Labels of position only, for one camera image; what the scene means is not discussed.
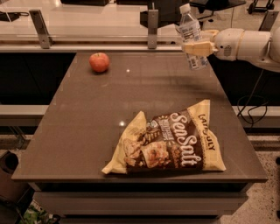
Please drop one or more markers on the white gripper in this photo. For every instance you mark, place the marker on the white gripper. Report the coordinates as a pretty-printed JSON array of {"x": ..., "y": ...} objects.
[{"x": 225, "y": 44}]

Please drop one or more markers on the clear plastic water bottle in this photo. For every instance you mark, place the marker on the clear plastic water bottle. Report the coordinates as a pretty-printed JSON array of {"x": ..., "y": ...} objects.
[{"x": 189, "y": 30}]

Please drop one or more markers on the red apple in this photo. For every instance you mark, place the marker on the red apple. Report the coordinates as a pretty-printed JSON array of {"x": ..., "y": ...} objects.
[{"x": 99, "y": 62}]

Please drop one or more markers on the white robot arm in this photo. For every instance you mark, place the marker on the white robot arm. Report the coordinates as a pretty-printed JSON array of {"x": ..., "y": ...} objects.
[{"x": 259, "y": 48}]

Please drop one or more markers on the black office chair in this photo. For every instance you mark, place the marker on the black office chair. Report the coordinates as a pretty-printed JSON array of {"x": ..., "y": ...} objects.
[{"x": 168, "y": 10}]

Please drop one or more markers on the sea salt chips bag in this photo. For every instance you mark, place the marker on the sea salt chips bag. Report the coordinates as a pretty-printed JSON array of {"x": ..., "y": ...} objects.
[{"x": 177, "y": 141}]

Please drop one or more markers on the glass barrier panel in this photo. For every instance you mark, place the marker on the glass barrier panel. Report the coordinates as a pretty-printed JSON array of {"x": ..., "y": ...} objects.
[{"x": 81, "y": 22}]

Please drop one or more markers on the green patterned bag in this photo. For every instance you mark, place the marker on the green patterned bag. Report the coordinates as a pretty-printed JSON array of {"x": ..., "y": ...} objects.
[{"x": 36, "y": 214}]

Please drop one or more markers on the dark bin on floor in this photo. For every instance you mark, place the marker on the dark bin on floor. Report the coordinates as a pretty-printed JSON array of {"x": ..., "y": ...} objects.
[{"x": 10, "y": 190}]

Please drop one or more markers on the middle metal glass bracket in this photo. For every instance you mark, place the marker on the middle metal glass bracket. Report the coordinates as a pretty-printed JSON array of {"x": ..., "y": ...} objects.
[{"x": 152, "y": 28}]

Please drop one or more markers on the metal glass bracket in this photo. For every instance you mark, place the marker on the metal glass bracket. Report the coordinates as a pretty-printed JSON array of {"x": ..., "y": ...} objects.
[
  {"x": 44, "y": 37},
  {"x": 152, "y": 28},
  {"x": 268, "y": 20}
]

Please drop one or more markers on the right metal glass bracket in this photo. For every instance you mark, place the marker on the right metal glass bracket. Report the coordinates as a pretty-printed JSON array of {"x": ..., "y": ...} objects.
[{"x": 268, "y": 20}]

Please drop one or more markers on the left metal glass bracket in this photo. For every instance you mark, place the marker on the left metal glass bracket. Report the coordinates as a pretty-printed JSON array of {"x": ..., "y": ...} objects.
[{"x": 44, "y": 37}]

